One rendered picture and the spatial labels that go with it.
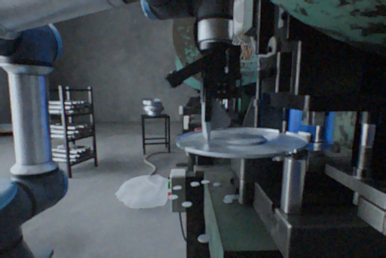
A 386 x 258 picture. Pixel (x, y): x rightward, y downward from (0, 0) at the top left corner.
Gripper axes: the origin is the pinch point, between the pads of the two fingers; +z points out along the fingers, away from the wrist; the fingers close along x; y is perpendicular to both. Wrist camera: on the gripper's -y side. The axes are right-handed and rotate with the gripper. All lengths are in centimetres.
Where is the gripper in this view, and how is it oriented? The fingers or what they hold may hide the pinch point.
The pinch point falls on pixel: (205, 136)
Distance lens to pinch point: 54.4
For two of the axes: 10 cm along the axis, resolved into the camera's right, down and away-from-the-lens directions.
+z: 0.0, 9.8, 1.8
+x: -0.3, -1.8, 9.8
